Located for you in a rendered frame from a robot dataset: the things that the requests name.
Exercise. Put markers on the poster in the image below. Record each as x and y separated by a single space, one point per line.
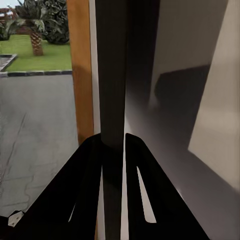
111 37

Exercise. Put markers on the door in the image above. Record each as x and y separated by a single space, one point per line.
46 103

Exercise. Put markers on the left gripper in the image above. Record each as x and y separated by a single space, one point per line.
5 229

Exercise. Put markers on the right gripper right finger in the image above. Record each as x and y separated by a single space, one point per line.
174 219

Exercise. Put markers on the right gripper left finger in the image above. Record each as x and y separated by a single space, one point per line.
67 208

